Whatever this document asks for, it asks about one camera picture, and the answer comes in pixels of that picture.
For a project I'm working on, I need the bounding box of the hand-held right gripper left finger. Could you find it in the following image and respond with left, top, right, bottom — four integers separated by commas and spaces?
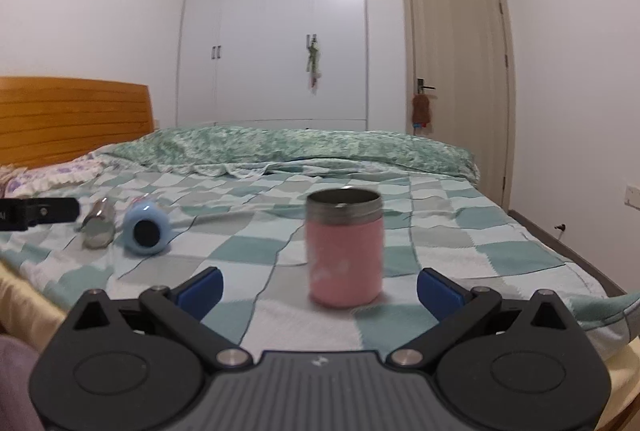
65, 267, 253, 369

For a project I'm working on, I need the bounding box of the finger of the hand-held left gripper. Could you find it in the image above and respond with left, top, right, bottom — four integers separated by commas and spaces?
0, 197, 81, 232

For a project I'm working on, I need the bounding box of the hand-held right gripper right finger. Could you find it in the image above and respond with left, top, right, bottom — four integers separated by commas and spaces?
387, 267, 577, 369

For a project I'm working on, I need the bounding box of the silver steel cup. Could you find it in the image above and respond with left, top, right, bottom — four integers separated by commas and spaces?
80, 197, 117, 249

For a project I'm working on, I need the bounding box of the pink cup with steel rim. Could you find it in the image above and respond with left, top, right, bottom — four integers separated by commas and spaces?
305, 188, 386, 309

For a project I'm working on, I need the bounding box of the light blue cup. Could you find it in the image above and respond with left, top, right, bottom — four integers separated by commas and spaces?
122, 197, 173, 258

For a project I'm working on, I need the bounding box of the purple floral pillow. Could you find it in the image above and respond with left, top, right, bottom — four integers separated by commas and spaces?
0, 158, 110, 200

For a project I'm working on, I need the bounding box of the green checkered blanket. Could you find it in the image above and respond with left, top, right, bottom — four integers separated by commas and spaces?
0, 160, 640, 357

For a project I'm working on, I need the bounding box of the yellow bed sheet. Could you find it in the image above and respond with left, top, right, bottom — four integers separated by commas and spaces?
0, 260, 640, 431

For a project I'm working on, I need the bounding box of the wooden headboard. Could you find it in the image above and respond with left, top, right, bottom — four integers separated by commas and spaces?
0, 77, 156, 170

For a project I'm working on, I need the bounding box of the purple cloth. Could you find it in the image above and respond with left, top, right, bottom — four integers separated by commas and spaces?
0, 335, 47, 431

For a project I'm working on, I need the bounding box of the green floral quilt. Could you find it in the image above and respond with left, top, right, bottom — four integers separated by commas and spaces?
102, 125, 482, 185

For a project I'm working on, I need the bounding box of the brown plush toy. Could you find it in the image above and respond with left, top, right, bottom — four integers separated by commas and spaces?
411, 93, 434, 130

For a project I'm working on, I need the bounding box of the beige door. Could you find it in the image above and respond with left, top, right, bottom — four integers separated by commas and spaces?
400, 0, 517, 212

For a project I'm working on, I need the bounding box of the white wardrobe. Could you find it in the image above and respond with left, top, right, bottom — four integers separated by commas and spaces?
175, 0, 369, 132

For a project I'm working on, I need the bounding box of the green hanging ornament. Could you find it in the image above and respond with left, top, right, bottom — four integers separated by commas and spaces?
304, 36, 324, 90

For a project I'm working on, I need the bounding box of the grey bed frame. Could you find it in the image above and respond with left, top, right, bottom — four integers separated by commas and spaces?
507, 209, 628, 298

